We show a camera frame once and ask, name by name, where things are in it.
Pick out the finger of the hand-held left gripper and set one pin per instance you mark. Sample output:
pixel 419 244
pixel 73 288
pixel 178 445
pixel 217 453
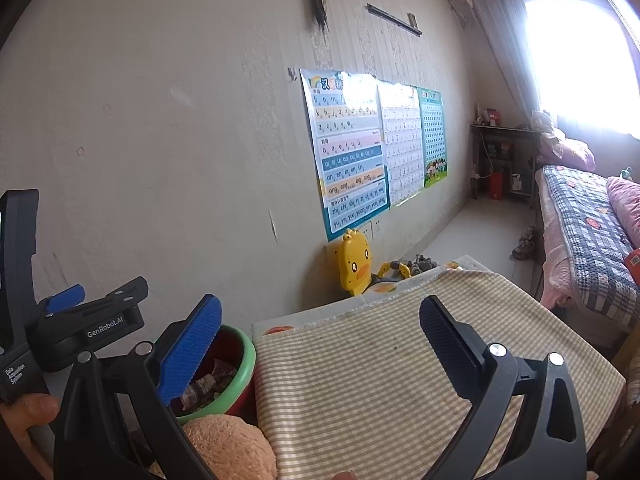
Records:
pixel 125 292
pixel 65 297

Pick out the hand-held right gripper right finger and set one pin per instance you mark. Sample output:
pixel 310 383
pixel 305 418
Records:
pixel 445 335

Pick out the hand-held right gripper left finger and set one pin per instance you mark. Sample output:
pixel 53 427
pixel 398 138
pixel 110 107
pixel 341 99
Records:
pixel 192 345

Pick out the red bin with green rim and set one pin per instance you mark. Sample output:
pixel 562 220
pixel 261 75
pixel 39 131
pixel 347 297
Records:
pixel 245 365

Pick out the person's left hand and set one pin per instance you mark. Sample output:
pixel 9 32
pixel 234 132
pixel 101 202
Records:
pixel 25 410

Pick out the grey toy pile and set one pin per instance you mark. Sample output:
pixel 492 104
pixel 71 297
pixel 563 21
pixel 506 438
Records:
pixel 420 262

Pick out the beige checked tablecloth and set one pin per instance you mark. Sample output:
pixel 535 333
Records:
pixel 360 385

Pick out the tan plush toy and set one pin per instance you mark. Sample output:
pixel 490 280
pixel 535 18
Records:
pixel 225 450

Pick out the yellow duck toy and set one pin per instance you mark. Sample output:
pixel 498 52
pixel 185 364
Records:
pixel 352 260

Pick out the pair of shoes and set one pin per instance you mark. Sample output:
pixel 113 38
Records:
pixel 524 245

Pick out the pink bed sheet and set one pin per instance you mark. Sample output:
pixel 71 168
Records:
pixel 552 260

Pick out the tall red box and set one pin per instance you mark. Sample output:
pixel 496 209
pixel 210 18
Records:
pixel 496 185

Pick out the small white container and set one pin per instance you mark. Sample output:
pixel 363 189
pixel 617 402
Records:
pixel 516 182

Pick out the wooden chair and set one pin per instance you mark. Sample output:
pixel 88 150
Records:
pixel 629 335

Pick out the red cardboard box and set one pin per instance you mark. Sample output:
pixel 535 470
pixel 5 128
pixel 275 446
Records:
pixel 634 265

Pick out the dark shelf table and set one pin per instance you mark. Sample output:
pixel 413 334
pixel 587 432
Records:
pixel 505 132

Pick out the pink pillow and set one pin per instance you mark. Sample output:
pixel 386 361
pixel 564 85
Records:
pixel 570 152

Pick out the pink folded blanket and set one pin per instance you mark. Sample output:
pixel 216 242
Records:
pixel 625 205

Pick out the small red box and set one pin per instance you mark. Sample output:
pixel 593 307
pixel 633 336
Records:
pixel 494 117

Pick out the sheer curtain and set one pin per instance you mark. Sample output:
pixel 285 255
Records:
pixel 500 35

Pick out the bright window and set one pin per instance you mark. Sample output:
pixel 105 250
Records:
pixel 585 60

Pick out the white wall socket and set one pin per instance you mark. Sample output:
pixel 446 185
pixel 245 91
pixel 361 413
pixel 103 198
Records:
pixel 372 227

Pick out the white chart wall poster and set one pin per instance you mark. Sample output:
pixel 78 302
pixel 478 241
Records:
pixel 400 150

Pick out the green chart wall poster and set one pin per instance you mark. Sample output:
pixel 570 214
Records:
pixel 432 135

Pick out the blue alphabet wall poster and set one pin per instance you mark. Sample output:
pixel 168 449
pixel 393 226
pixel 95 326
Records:
pixel 345 160

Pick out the dark wall bracket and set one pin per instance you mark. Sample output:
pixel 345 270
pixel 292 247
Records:
pixel 395 20

